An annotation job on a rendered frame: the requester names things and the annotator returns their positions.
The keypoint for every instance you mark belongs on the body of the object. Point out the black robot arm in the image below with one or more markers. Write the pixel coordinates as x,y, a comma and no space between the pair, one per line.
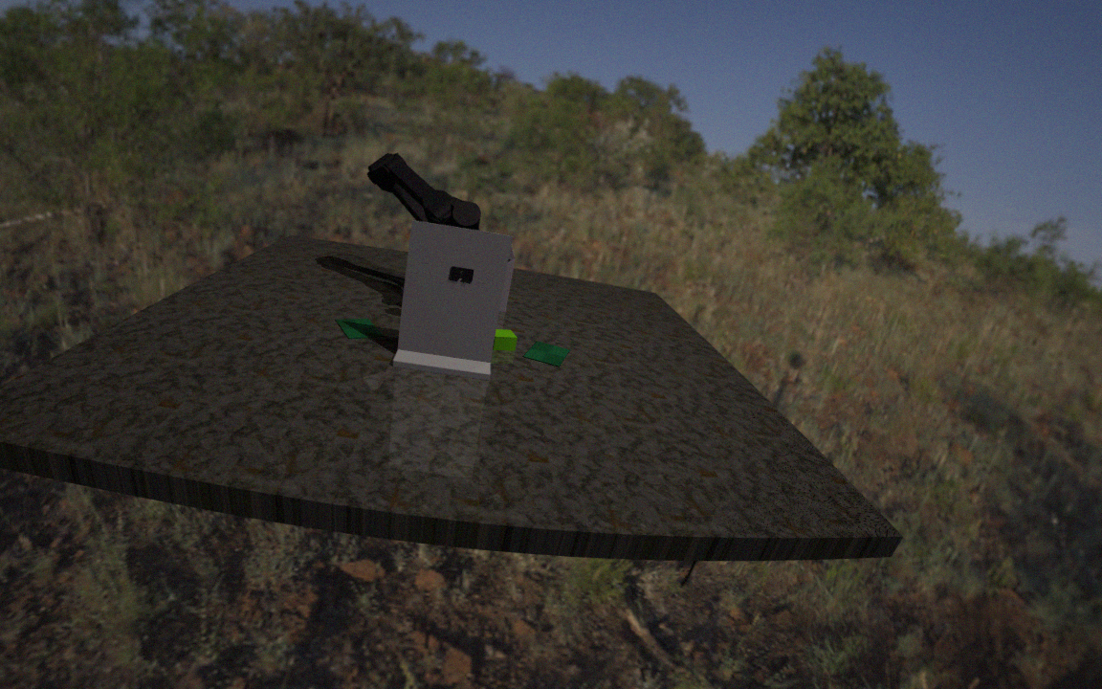
392,174

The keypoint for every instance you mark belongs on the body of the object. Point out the dark green flat square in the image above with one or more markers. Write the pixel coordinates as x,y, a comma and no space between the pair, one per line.
547,353

